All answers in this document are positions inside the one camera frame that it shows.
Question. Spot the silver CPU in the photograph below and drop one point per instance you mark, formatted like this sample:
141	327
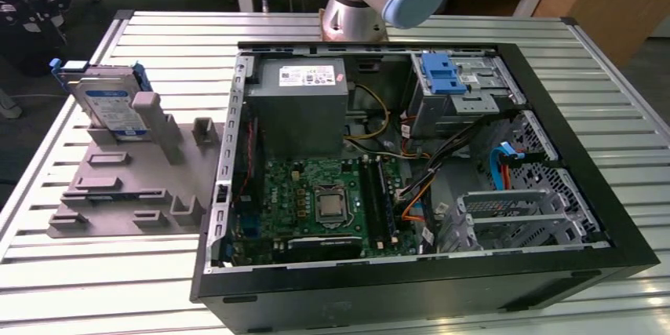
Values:
331	205

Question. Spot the wooden cabinet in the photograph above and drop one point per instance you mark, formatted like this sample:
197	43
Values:
618	5

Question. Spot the grey chair leg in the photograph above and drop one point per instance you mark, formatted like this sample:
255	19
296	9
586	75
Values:
8	107

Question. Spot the black open PC case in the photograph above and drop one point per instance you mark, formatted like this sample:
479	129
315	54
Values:
365	296

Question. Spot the CPU socket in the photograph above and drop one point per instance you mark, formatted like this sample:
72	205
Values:
319	225

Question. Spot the black graphics card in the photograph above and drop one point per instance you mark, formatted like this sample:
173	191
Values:
324	246

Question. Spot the hard disk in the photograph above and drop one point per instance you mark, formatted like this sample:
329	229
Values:
107	103

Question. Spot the metal disk bay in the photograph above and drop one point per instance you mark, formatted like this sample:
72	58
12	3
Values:
518	219

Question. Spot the grey parts rack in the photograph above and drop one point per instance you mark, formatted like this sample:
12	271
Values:
141	178

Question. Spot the green motherboard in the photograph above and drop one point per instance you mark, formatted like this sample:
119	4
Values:
292	178

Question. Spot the blue plastic drive latch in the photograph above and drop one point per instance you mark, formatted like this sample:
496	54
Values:
439	76

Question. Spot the metal optical drive cage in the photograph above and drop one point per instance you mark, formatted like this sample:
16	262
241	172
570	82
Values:
471	105

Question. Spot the grey power supply unit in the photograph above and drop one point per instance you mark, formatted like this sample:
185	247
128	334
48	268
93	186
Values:
297	123

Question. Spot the black RAM slot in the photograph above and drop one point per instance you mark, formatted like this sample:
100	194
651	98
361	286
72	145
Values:
387	209
372	201

